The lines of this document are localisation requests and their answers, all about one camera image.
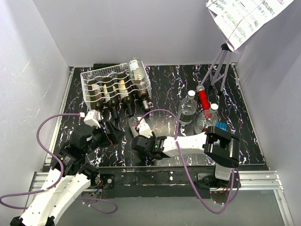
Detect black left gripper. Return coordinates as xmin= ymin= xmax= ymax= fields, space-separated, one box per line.
xmin=83 ymin=120 xmax=125 ymax=155

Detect olive green wine bottle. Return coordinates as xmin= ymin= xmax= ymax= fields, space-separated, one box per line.
xmin=88 ymin=81 xmax=103 ymax=112

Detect dark wine bottle neck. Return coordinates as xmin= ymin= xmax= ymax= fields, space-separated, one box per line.
xmin=103 ymin=77 xmax=119 ymax=121

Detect dark green wine bottle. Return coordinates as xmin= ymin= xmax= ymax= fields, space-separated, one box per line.
xmin=117 ymin=73 xmax=134 ymax=117

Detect clear bottle white cap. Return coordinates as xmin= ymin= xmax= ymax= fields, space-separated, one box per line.
xmin=177 ymin=90 xmax=198 ymax=125

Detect clear round glass bottle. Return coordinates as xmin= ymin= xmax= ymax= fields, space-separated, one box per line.
xmin=128 ymin=57 xmax=151 ymax=96

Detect small bottle white cap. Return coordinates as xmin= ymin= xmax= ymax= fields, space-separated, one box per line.
xmin=194 ymin=104 xmax=219 ymax=134

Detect clear bottle black cap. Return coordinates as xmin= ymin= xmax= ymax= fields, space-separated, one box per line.
xmin=128 ymin=115 xmax=142 ymax=137

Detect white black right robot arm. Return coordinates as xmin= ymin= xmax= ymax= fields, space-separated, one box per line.
xmin=131 ymin=123 xmax=240 ymax=187

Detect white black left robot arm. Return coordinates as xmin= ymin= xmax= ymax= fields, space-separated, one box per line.
xmin=10 ymin=121 xmax=124 ymax=226

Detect red glitter tube bottle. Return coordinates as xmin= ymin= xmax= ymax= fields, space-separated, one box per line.
xmin=196 ymin=84 xmax=210 ymax=110

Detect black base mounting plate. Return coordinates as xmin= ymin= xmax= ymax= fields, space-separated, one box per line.
xmin=93 ymin=166 xmax=236 ymax=200

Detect blue white toy bricks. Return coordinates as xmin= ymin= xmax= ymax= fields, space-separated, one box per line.
xmin=215 ymin=121 xmax=227 ymax=131

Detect purple tripod stand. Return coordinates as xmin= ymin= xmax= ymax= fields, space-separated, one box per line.
xmin=201 ymin=43 xmax=232 ymax=92

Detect white printed paper sheets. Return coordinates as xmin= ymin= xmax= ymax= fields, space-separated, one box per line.
xmin=206 ymin=0 xmax=292 ymax=52

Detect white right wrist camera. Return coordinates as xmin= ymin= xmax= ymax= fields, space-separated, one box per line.
xmin=135 ymin=123 xmax=152 ymax=138

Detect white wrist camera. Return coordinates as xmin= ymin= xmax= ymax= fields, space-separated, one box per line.
xmin=79 ymin=109 xmax=103 ymax=128
xmin=135 ymin=123 xmax=152 ymax=138

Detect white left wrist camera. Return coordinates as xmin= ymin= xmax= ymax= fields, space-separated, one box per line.
xmin=79 ymin=109 xmax=103 ymax=128

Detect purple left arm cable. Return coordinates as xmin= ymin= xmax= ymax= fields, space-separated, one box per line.
xmin=0 ymin=113 xmax=83 ymax=210

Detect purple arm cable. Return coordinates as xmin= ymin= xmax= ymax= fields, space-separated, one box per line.
xmin=137 ymin=109 xmax=241 ymax=214
xmin=0 ymin=113 xmax=83 ymax=210

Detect white wire wine rack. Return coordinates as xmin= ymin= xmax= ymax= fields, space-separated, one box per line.
xmin=80 ymin=63 xmax=152 ymax=110

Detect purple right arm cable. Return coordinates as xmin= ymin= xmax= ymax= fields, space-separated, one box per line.
xmin=137 ymin=109 xmax=241 ymax=214

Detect aluminium frame rail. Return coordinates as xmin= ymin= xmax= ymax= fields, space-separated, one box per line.
xmin=20 ymin=67 xmax=294 ymax=226

